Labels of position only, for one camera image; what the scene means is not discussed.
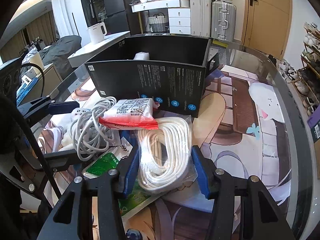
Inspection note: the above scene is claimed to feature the white charging cable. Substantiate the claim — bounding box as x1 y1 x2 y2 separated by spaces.
68 96 118 161

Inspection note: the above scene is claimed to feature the red white snack packet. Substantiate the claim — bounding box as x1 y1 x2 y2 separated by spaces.
99 98 159 130

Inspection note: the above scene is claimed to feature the white rope bundle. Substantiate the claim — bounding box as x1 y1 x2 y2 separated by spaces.
134 116 198 195

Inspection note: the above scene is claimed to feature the white foam block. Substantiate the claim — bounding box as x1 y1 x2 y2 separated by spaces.
134 52 150 61

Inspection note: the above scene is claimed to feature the white power strip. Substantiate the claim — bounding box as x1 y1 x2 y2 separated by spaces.
71 107 90 122

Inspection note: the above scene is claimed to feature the grey beanbag cushion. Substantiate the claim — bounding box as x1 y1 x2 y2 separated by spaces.
39 35 82 80

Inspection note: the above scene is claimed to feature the anime printed table mat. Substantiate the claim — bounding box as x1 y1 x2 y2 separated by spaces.
37 64 293 240

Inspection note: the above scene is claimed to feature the white electric kettle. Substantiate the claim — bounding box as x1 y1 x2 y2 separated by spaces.
88 22 107 44

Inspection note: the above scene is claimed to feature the black refrigerator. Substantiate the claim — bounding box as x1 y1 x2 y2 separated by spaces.
81 0 141 35

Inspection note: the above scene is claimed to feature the black cardboard box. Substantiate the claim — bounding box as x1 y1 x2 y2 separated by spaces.
85 34 213 118

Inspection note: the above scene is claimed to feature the woven basket bag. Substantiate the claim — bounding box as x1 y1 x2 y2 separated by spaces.
148 13 169 33

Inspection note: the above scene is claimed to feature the shoe rack with shoes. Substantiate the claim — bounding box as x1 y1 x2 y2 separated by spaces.
277 22 319 116

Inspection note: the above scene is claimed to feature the white drawer desk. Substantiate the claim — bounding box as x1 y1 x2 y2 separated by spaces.
130 0 191 35

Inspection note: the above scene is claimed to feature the white suitcase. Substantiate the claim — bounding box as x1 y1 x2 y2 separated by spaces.
190 0 212 37

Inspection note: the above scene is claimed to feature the silver aluminium suitcase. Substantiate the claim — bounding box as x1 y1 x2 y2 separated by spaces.
211 1 236 42

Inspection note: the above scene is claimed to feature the wooden door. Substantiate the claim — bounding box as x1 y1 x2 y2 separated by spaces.
242 0 292 60

